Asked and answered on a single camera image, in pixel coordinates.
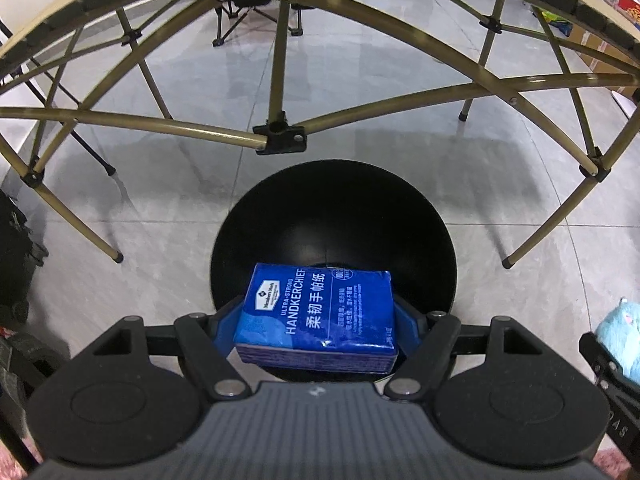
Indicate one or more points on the black wheeled cart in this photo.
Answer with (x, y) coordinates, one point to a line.
(25, 360)

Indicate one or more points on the black round trash bin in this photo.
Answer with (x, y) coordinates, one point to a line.
(340, 210)

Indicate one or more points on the black tripod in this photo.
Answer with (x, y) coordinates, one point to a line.
(92, 152)

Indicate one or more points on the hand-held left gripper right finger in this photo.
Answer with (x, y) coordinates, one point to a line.
(407, 322)

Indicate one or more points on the light blue plush toy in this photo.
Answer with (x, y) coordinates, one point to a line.
(622, 335)

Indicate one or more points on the pink rug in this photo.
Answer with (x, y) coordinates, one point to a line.
(12, 462)

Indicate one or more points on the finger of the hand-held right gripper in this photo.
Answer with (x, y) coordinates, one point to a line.
(592, 352)

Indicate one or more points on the green bag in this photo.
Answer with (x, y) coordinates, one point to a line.
(556, 22)

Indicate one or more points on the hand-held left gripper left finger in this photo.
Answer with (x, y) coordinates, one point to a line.
(227, 317)

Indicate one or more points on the brown cardboard box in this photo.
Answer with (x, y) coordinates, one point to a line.
(595, 47)

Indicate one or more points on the black folding chair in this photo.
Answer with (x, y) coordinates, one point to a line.
(298, 25)

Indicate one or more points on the blue tissue packet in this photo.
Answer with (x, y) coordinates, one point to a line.
(310, 310)

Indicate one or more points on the tan metal table frame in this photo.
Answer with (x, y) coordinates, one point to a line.
(280, 135)

